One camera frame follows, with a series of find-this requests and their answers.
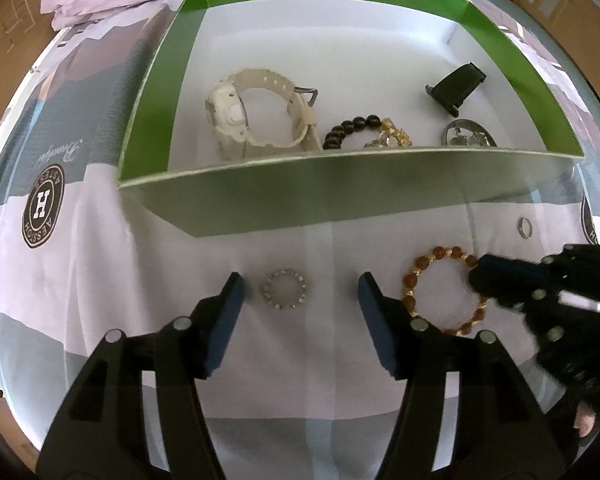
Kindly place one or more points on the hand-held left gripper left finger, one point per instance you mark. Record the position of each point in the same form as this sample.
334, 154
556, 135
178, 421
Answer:
225, 325

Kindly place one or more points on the green cardboard box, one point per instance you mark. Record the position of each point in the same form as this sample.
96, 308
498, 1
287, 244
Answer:
145, 125

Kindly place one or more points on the wooden headboard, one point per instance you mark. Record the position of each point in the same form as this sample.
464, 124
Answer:
10, 35

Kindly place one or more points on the teal mattress cover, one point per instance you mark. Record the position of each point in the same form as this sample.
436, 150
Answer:
587, 85

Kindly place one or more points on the person's right hand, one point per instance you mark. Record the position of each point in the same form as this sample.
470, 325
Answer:
586, 417

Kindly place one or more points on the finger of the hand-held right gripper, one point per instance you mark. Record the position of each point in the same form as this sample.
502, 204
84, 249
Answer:
505, 296
500, 269

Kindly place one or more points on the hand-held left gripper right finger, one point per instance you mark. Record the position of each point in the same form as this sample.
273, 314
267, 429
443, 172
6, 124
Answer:
380, 325

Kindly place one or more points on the silver bangle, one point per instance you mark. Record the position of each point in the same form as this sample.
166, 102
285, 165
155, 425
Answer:
447, 130

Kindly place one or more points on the white wrist watch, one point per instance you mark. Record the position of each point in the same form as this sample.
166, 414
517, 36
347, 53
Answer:
225, 115

